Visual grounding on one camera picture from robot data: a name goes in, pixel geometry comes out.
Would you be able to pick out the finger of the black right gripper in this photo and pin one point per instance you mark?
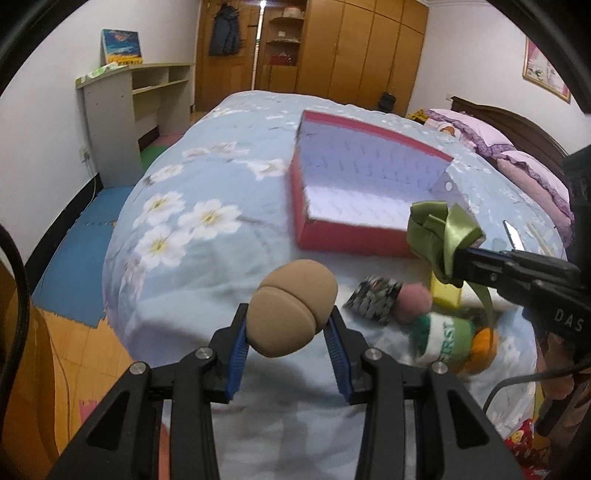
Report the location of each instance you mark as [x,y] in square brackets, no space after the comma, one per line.
[481,266]

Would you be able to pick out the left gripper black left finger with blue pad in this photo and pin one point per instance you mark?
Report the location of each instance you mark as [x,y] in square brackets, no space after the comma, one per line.
[120,438]

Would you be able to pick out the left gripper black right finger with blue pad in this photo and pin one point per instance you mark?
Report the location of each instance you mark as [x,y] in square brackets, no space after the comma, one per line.
[419,422]

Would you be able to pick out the yellow sponge block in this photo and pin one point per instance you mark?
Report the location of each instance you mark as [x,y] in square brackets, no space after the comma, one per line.
[446,296]

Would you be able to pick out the green ribbon bow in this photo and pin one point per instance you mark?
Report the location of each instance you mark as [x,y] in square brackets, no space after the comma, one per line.
[437,232]

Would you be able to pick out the orange knit cloth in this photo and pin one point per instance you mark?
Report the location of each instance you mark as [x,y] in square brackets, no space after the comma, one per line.
[483,351]

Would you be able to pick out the pink round plush bun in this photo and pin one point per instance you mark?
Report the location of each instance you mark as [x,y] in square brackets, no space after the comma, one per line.
[414,301]

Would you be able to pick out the tan round plush bun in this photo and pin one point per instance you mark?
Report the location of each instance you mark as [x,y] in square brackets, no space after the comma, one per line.
[290,306]

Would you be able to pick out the smartphone on bed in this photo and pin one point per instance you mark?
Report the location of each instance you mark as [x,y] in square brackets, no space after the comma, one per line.
[514,236]

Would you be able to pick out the pink ruffled pillow near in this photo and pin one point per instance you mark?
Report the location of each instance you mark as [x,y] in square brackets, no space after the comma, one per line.
[542,186]

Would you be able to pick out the pink ruffled pillow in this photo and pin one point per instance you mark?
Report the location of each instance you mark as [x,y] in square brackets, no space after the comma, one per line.
[542,186]
[487,140]

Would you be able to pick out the black white patterned pouch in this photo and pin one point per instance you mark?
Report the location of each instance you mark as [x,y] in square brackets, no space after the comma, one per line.
[375,298]

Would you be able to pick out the pink ruffled pillow far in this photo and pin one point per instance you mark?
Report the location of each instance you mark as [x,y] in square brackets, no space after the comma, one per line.
[487,140]

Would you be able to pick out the dark wooden headboard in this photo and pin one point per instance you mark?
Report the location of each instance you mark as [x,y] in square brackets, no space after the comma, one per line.
[522,132]

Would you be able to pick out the red cardboard box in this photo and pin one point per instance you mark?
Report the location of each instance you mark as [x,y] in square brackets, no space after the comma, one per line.
[353,185]

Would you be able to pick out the blue foam floor mat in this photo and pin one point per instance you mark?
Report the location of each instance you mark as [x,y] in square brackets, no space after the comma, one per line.
[65,269]

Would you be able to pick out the black bag on floor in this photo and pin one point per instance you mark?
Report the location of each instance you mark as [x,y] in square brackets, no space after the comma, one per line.
[386,103]

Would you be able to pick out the floral blue bedspread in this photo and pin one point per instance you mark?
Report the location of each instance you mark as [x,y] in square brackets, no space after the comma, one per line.
[210,219]

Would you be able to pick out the wooden wardrobe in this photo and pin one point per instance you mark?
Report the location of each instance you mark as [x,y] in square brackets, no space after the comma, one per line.
[350,52]

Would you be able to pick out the grey shelf desk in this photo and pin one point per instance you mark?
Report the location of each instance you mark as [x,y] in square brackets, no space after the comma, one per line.
[123,104]

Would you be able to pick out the dark hanging jacket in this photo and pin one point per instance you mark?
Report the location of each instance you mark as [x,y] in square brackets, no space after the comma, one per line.
[225,34]

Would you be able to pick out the blue picture book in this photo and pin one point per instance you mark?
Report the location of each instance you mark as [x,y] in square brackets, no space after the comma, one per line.
[121,47]

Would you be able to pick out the framed wall picture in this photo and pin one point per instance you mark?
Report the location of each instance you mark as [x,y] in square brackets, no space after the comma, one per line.
[538,70]

